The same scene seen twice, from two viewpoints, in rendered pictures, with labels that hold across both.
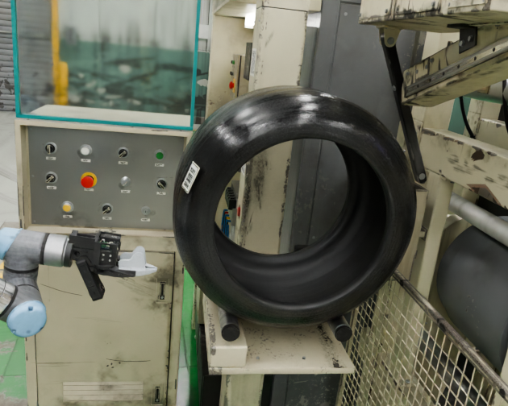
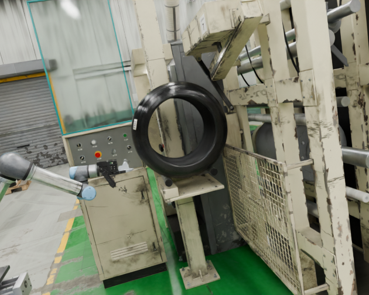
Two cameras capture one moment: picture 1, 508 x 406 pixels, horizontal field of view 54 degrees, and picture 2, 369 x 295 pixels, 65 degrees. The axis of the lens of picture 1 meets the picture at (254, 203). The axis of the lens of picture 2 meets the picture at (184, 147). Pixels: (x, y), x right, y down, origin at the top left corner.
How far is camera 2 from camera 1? 0.66 m
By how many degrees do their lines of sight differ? 8
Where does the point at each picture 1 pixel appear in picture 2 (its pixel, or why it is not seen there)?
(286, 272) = (188, 161)
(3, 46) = (35, 134)
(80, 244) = (101, 165)
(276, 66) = (159, 81)
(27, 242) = (81, 169)
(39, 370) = (98, 248)
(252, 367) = (182, 195)
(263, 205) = (171, 139)
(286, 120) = (163, 93)
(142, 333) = (139, 217)
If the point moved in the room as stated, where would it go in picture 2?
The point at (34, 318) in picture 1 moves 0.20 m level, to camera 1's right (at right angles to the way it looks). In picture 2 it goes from (91, 191) to (127, 184)
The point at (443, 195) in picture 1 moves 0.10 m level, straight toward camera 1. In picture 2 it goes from (243, 112) to (241, 114)
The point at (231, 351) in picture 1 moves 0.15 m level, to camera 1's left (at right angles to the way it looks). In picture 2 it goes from (171, 190) to (146, 195)
